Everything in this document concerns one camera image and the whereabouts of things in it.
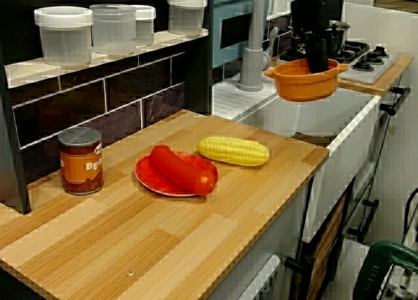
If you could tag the dark tiled backsplash shelf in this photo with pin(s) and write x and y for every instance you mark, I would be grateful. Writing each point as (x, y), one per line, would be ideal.
(81, 110)

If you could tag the grey toy faucet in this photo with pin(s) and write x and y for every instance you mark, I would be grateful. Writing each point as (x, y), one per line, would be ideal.
(251, 68)

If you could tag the grey dispenser panel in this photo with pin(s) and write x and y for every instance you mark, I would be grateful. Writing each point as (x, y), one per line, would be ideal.
(267, 280)

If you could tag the red toy sausage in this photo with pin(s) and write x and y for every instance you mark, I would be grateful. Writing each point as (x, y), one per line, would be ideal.
(183, 172)

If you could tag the orange toy pot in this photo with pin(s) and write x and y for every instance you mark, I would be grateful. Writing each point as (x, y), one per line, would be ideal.
(303, 89)

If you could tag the red toy plate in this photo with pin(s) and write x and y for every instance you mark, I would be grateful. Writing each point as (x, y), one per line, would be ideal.
(150, 179)

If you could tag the toy beans can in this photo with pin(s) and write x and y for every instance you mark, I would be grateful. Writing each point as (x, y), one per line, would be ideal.
(81, 169)

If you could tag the toy stovetop black burners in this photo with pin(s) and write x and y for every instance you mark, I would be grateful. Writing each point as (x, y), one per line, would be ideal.
(369, 74)

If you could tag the brass countertop screw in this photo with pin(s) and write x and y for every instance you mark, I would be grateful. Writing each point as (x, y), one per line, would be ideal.
(130, 273)

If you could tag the teal plastic bin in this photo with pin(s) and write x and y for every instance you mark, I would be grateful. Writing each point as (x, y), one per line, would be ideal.
(228, 6)

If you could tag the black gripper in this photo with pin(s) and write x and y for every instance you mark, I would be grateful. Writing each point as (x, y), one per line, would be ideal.
(310, 17)

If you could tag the white sink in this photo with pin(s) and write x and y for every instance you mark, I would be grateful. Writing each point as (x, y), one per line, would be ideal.
(326, 117)

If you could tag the stainless steel pot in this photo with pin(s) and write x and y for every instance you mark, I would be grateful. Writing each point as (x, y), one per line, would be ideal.
(341, 33)

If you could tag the wood panel black frame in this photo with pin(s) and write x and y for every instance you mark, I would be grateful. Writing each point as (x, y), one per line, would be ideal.
(326, 247)

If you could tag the yellow toy corn cob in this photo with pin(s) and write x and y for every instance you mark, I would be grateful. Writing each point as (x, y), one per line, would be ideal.
(233, 151)

